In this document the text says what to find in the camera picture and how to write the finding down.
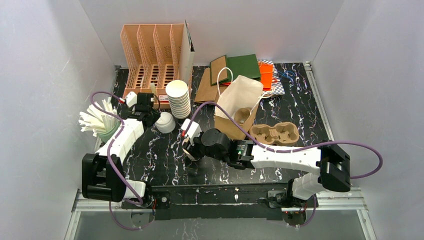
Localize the white folder in organizer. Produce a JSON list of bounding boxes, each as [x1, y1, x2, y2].
[[179, 20, 195, 85]]

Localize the single paper cup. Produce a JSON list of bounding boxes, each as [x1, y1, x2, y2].
[[183, 145, 204, 162]]

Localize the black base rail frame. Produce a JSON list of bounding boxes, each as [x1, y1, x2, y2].
[[65, 183, 376, 240]]

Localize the stack of white lids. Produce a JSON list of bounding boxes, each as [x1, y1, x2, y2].
[[155, 112, 176, 134]]

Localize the stack of paper cups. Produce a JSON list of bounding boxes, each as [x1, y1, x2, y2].
[[165, 80, 191, 119]]

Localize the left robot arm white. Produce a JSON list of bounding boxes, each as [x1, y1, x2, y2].
[[81, 91, 161, 207]]

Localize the brown kraft paper bag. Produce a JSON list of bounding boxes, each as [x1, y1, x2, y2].
[[194, 68, 220, 103]]

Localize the dark green paper bag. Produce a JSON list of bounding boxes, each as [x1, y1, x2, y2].
[[209, 54, 261, 86]]

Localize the cardboard two-cup carrier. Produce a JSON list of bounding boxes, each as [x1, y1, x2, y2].
[[248, 122, 300, 146]]

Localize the pink desk file organizer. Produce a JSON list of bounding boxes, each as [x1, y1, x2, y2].
[[120, 23, 184, 109]]

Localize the green cup holder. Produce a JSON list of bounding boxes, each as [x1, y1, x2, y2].
[[97, 121, 121, 143]]

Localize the tan paper bag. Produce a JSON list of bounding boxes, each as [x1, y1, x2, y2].
[[214, 75, 264, 140]]

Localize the white wrapped straws bundle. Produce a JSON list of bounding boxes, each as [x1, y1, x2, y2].
[[78, 104, 120, 137]]

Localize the orange paper bag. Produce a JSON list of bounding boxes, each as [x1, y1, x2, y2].
[[258, 61, 274, 92]]

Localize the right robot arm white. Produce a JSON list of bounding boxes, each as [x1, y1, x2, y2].
[[183, 128, 351, 202]]

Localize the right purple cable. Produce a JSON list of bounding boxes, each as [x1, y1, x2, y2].
[[188, 100, 384, 229]]

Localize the red white small box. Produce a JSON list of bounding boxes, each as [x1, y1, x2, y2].
[[158, 94, 169, 103]]

